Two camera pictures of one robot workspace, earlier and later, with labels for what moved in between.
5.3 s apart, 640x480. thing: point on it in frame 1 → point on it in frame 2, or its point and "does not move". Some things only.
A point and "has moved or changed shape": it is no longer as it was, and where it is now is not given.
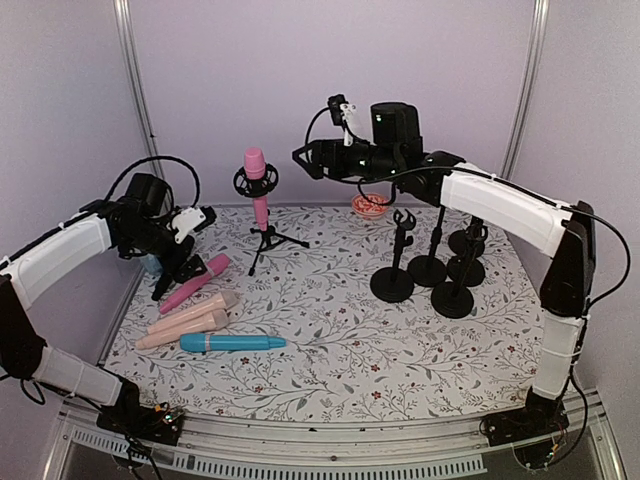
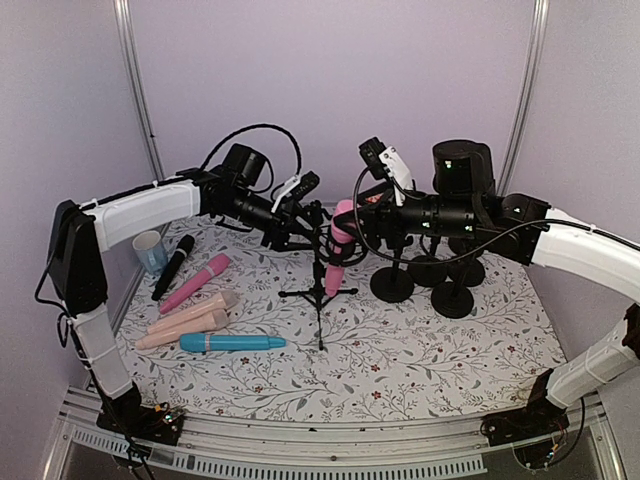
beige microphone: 214,321 does not move
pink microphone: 255,168 → 334,275
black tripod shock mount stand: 259,189 has moved or changed shape
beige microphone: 215,305 does not move
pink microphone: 214,268 does not move
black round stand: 453,299 does not move
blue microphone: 229,342 does not move
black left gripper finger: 192,266 → 311,216
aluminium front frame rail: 393,448 does not move
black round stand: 469,242 does not move
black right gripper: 322,153 → 375,213
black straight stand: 395,284 does not move
